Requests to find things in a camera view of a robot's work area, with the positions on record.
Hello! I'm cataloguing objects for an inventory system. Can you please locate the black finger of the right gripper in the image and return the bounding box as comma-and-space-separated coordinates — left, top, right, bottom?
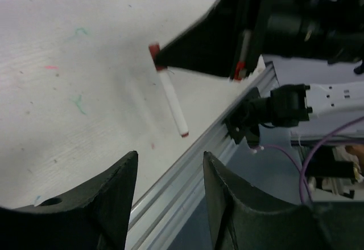
154, 0, 244, 77

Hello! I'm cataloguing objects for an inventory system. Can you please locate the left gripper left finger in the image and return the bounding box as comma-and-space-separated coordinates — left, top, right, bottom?
1, 151, 138, 249

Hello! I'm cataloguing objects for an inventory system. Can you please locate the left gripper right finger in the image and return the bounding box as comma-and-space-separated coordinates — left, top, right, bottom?
203, 151, 363, 249

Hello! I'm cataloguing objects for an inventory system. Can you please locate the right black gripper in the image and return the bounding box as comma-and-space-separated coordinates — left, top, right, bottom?
235, 0, 364, 81

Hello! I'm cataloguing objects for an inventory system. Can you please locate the red capped white pen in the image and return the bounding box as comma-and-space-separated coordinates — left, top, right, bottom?
148, 43, 189, 138

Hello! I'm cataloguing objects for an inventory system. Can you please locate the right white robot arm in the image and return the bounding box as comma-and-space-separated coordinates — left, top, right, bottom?
152, 0, 363, 129

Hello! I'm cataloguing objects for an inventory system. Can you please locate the aluminium frame rail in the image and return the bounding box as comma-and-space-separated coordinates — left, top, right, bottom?
125, 62, 275, 249

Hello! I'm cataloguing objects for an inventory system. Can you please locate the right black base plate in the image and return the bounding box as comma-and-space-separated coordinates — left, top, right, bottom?
224, 87, 260, 147

